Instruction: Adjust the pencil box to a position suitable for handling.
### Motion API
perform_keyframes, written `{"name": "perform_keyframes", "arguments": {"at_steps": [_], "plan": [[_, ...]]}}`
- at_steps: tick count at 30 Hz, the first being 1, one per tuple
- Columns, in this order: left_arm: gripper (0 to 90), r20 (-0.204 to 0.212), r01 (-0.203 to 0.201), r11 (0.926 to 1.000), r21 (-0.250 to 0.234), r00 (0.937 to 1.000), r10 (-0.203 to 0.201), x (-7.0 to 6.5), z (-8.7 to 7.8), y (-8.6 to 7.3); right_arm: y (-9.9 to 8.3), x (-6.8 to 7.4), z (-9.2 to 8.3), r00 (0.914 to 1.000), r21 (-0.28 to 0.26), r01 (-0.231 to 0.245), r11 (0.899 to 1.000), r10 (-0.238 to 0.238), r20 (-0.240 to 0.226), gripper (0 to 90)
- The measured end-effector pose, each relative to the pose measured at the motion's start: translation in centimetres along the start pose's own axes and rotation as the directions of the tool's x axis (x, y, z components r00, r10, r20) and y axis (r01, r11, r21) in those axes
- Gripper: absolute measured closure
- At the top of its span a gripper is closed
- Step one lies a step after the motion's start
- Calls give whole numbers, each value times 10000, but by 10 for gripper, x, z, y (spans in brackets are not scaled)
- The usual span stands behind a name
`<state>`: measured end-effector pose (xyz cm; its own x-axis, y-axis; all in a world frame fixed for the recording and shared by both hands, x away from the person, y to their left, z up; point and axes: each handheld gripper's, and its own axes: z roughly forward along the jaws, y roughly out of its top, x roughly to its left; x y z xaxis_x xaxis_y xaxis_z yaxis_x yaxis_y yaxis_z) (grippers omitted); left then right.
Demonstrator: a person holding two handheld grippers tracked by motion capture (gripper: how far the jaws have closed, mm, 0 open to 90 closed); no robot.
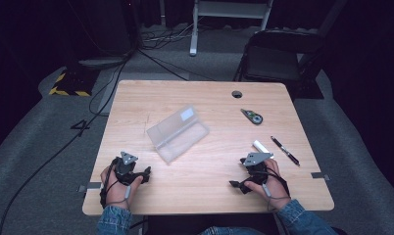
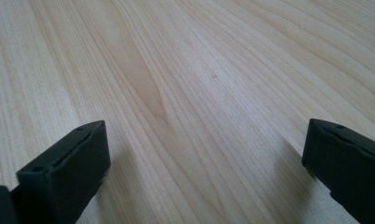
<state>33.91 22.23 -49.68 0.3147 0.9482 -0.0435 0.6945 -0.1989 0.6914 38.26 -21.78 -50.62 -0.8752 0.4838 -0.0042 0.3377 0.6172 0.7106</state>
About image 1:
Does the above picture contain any person's denim lap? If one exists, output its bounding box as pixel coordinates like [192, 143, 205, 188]
[198, 225, 268, 235]

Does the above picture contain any person's left hand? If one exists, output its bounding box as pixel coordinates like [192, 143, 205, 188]
[100, 164, 144, 210]

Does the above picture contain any long black floor cable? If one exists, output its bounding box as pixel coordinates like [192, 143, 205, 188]
[0, 53, 134, 235]

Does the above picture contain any white eraser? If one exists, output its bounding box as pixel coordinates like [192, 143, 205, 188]
[252, 139, 275, 161]

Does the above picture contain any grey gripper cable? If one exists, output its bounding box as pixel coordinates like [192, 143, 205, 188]
[261, 182, 291, 212]
[104, 184, 132, 212]

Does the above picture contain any black pen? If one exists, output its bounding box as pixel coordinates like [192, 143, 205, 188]
[270, 135, 301, 167]

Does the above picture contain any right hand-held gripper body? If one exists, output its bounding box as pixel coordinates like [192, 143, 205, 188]
[242, 151, 274, 185]

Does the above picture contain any white metal desk frame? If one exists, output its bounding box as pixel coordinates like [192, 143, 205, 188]
[188, 0, 275, 58]

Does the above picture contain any person's right hand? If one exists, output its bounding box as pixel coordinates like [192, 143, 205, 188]
[243, 158, 291, 212]

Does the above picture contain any grey tape strip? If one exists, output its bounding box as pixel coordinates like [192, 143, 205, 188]
[310, 171, 331, 182]
[76, 181, 103, 193]

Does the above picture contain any yellow black striped mat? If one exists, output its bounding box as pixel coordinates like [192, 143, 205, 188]
[48, 66, 101, 98]

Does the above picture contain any grey left gripper cable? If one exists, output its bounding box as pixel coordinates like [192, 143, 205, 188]
[104, 184, 132, 212]

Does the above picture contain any grey right gripper cable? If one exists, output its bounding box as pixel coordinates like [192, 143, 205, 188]
[261, 182, 291, 212]

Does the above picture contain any bundle of floor cables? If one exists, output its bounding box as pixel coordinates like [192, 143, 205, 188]
[139, 23, 201, 51]

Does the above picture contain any black folding chair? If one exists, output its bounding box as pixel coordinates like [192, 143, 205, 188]
[232, 28, 327, 100]

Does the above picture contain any grey correction tape dispenser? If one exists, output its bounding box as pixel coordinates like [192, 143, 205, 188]
[239, 108, 264, 125]

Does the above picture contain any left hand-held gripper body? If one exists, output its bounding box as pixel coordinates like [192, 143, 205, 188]
[114, 151, 144, 185]

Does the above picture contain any clear plastic pencil case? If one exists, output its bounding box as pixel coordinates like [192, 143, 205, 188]
[146, 104, 211, 165]

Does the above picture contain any grey stand base plate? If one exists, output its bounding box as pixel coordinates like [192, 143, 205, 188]
[77, 54, 130, 71]

